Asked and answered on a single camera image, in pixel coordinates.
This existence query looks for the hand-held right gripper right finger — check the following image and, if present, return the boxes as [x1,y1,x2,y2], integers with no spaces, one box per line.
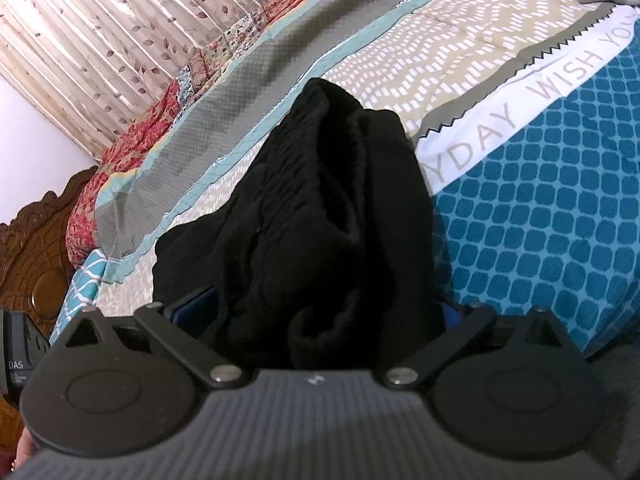
[382,302,586,391]

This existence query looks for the leaf print pleated curtain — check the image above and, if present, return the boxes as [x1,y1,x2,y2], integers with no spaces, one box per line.
[0,0,361,163]

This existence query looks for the teal wavy patterned cloth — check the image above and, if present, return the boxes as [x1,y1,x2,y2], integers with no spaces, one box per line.
[55,247,126,333]

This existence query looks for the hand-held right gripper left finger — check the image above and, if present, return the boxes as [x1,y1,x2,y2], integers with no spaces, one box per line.
[50,287,248,389]

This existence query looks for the black pants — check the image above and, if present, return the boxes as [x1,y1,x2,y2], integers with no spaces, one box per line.
[152,77,443,373]

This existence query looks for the carved wooden headboard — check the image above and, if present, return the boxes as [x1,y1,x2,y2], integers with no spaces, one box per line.
[0,165,101,461]

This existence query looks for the patterned beige teal bedsheet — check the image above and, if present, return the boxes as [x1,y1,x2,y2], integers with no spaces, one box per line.
[57,0,640,361]

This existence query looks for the grey teal bordered blanket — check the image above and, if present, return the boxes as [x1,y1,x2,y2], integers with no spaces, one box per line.
[65,0,366,267]

